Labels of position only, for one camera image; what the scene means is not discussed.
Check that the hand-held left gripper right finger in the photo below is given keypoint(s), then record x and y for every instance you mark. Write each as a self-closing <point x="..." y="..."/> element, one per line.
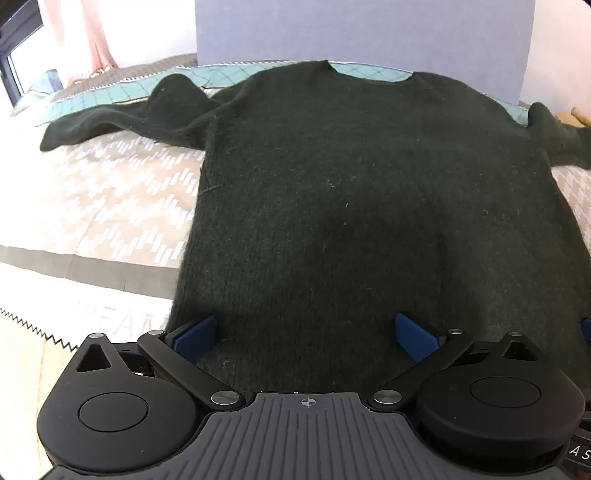
<point x="413" y="334"/>

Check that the pink patterned curtain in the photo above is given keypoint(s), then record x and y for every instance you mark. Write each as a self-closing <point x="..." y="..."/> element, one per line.
<point x="90" y="34"/>

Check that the beige chevron patterned bedspread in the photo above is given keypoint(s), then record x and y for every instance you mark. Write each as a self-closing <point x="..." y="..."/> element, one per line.
<point x="101" y="194"/>

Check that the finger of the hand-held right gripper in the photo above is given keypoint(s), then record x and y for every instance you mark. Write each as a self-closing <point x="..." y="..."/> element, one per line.
<point x="586" y="330"/>

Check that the grey padded headboard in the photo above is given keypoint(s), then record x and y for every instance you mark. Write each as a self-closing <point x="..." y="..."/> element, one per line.
<point x="369" y="37"/>

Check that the dark green knit sweater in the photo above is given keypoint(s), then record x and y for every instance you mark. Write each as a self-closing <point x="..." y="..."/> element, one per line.
<point x="360" y="221"/>

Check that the mustard yellow knit sweater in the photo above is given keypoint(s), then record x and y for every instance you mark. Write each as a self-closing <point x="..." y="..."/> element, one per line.
<point x="577" y="116"/>

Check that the dark window frame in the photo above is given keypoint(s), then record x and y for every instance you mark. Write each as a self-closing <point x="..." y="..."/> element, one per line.
<point x="14" y="41"/>

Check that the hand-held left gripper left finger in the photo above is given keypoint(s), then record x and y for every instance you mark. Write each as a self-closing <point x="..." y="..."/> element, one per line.
<point x="196" y="334"/>

